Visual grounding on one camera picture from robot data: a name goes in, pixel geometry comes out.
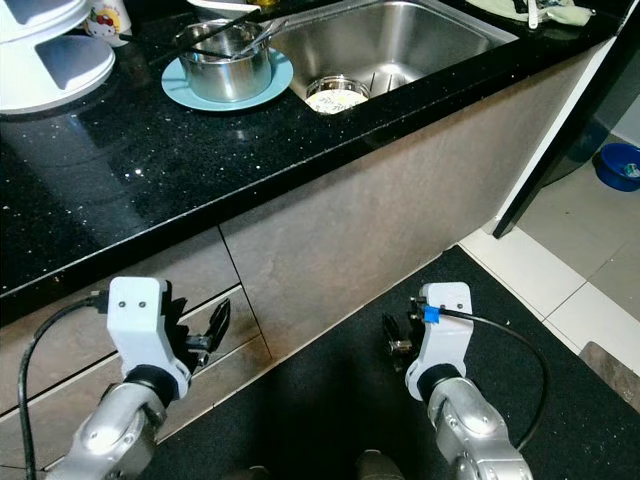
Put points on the white cartoon print mug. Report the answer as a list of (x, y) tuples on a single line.
[(110, 22)]

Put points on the white plastic utensil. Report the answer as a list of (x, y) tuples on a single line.
[(534, 15)]

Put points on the grey robot foot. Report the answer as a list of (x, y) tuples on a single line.
[(255, 474), (380, 468)]

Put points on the black cabinet side panel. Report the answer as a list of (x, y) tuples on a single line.
[(565, 140)]

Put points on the grey right robot foot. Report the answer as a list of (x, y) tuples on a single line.
[(380, 468)]

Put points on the brown doormat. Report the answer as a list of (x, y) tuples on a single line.
[(615, 375)]

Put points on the grey stone cabinet front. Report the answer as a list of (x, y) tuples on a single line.
[(360, 220)]

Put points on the pale green cloth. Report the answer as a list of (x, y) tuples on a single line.
[(505, 8)]

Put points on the steel spoon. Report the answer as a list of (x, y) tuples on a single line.
[(278, 30)]

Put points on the large deep steel bowl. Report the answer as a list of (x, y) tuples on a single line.
[(225, 80)]

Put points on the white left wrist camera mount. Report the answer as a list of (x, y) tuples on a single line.
[(140, 325)]

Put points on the black floor mat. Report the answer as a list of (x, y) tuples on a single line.
[(320, 400)]

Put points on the small ribbed steel bowl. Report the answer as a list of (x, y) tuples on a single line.
[(335, 80)]

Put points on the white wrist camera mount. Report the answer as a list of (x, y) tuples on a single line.
[(445, 345), (140, 325)]

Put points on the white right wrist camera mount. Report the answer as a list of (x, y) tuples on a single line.
[(445, 345)]

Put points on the grey left robot foot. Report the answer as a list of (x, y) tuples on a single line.
[(255, 474)]

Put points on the stainless steel sink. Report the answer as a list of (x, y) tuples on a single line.
[(400, 45)]

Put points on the white tiered plastic container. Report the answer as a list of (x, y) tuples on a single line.
[(50, 90)]

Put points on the yellow floral print plate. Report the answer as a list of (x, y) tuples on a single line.
[(338, 100)]

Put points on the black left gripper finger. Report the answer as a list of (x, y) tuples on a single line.
[(218, 322)]

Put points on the black chopstick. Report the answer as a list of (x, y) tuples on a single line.
[(225, 53), (220, 30)]

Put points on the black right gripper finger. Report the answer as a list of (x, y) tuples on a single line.
[(393, 331)]

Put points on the blue plastic floor bowl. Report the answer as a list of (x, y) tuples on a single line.
[(615, 172)]

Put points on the light blue plate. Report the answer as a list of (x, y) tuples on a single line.
[(180, 88)]

